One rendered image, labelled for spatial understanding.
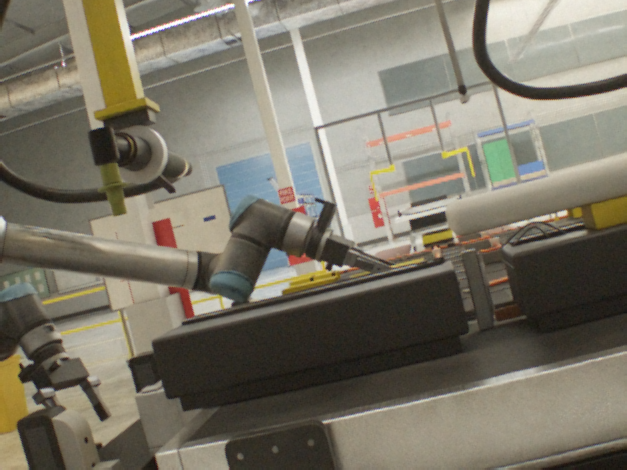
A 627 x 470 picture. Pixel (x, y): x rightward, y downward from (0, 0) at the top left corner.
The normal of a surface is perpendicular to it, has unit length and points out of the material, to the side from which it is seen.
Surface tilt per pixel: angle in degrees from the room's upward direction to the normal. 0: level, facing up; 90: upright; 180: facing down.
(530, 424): 90
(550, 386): 90
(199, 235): 90
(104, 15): 90
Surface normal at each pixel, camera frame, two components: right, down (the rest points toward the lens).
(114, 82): -0.04, 0.01
